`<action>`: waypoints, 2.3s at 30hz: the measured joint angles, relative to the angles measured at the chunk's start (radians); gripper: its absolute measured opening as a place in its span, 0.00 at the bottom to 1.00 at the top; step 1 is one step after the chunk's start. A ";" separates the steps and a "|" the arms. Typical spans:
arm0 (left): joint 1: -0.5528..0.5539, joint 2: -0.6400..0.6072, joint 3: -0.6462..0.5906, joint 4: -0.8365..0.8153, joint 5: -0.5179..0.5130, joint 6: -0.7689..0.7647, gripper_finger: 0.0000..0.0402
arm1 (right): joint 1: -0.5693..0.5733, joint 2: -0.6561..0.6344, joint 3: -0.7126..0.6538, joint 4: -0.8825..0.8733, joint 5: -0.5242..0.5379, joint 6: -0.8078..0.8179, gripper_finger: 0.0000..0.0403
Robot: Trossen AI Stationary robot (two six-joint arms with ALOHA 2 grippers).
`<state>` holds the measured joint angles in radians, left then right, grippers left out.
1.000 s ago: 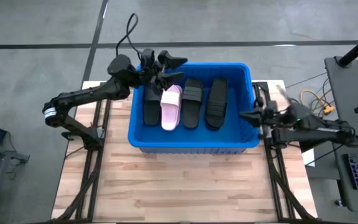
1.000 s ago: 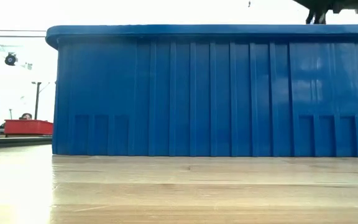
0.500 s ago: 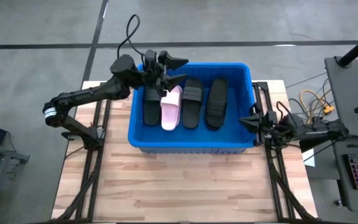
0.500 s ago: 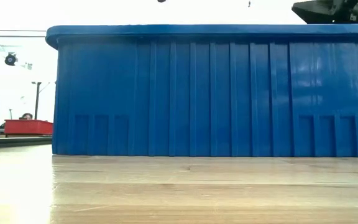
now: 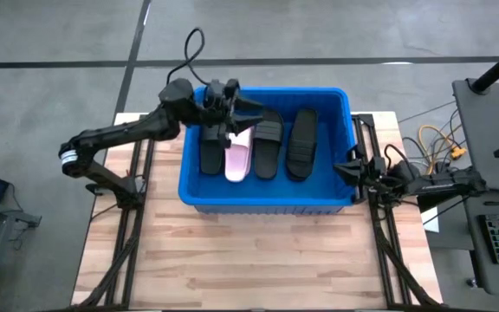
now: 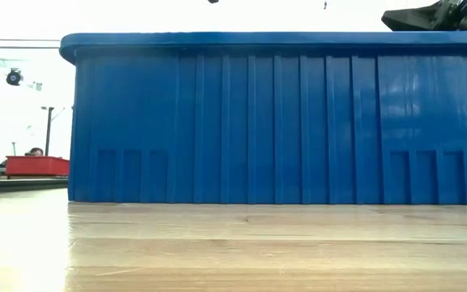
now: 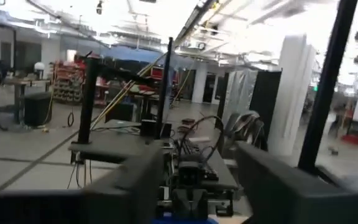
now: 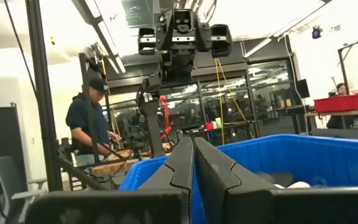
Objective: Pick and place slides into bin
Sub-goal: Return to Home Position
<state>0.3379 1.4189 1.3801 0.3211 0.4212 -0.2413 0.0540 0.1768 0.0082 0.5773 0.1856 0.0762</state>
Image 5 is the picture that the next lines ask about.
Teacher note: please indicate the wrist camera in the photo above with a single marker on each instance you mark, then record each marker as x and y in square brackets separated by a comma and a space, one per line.
[377, 168]
[231, 89]

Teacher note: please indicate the grey desk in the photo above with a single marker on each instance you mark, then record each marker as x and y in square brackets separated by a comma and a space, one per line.
[477, 260]

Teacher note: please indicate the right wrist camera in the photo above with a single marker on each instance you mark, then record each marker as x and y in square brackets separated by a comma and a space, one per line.
[377, 168]

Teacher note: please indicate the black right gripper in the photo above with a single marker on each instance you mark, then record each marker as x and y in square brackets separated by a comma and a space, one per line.
[363, 184]

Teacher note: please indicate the pink slide sandal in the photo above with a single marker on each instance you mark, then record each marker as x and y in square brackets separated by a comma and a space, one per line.
[238, 162]

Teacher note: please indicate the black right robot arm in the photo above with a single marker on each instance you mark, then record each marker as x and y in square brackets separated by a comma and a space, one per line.
[440, 186]

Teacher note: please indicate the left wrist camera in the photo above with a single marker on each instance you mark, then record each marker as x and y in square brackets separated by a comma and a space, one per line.
[231, 89]

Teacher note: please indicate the white paper sheet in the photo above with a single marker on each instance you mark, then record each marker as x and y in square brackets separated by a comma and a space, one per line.
[431, 219]

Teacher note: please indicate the grey desk shelf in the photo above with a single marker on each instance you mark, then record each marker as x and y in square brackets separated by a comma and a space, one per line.
[483, 138]

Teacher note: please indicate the black slide sandal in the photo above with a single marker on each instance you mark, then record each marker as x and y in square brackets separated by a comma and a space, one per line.
[301, 147]
[211, 158]
[267, 156]

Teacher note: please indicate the black round pole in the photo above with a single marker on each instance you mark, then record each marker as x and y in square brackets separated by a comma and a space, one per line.
[496, 69]

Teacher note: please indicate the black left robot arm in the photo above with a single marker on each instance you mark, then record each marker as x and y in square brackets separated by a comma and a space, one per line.
[124, 130]

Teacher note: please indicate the black metal frame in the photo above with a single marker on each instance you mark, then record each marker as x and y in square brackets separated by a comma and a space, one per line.
[147, 151]
[362, 118]

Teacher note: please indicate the blue plastic bin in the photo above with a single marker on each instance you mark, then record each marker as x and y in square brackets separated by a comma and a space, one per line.
[267, 193]

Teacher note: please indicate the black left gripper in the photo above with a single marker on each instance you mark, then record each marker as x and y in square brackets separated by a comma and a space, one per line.
[210, 108]

